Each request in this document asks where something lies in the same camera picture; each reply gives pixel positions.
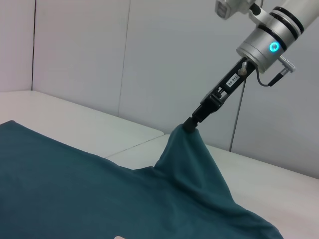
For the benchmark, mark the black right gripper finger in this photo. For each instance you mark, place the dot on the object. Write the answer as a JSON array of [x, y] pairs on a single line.
[[197, 113], [208, 113]]

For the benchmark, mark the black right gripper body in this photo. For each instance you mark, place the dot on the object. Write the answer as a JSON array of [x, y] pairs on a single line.
[[229, 83]]

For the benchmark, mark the teal t-shirt with FREE print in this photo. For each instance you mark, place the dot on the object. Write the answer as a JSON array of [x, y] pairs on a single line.
[[99, 186]]

